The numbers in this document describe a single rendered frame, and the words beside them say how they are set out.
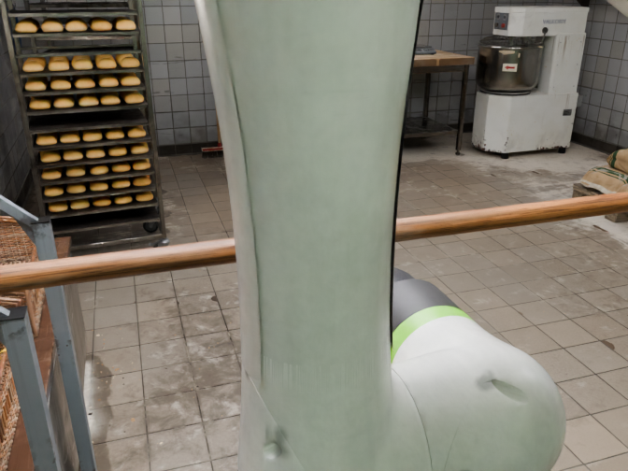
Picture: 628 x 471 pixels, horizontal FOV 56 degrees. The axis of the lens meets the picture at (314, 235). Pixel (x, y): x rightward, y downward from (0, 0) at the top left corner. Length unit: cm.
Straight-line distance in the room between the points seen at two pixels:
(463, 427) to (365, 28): 26
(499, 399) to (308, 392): 14
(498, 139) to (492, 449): 541
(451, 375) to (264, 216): 19
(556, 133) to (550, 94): 38
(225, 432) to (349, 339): 196
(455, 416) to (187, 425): 196
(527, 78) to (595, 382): 351
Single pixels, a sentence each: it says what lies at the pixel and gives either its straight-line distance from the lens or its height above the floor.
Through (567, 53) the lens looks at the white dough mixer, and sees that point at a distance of 600.
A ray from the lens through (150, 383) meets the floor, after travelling 256.
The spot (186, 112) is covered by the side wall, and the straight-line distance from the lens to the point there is 577.
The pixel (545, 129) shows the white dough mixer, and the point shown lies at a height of 25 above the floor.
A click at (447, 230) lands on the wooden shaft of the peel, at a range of 79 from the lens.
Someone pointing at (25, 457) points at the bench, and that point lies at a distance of 145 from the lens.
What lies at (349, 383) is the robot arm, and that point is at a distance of 34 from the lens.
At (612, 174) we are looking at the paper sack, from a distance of 460.
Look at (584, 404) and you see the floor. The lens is 259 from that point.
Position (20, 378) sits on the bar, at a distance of 124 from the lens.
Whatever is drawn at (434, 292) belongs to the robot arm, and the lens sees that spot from 53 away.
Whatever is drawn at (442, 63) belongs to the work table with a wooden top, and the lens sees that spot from 554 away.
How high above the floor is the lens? 149
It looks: 23 degrees down
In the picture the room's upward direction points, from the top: straight up
